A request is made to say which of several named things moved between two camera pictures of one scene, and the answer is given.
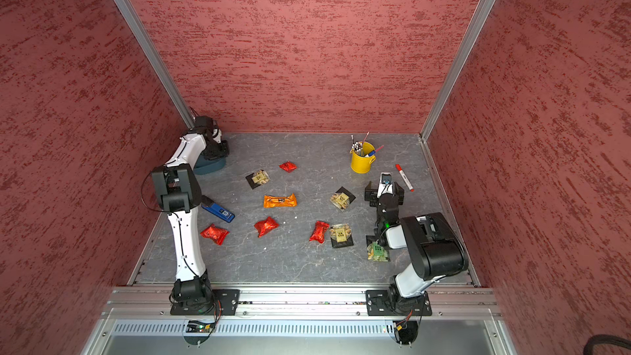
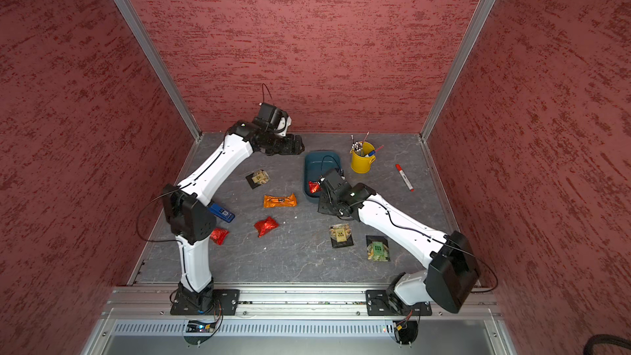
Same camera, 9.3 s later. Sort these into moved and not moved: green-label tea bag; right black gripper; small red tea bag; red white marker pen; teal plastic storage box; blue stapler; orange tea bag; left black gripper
Moved: left black gripper; small red tea bag; teal plastic storage box; right black gripper
Not moved: blue stapler; green-label tea bag; red white marker pen; orange tea bag
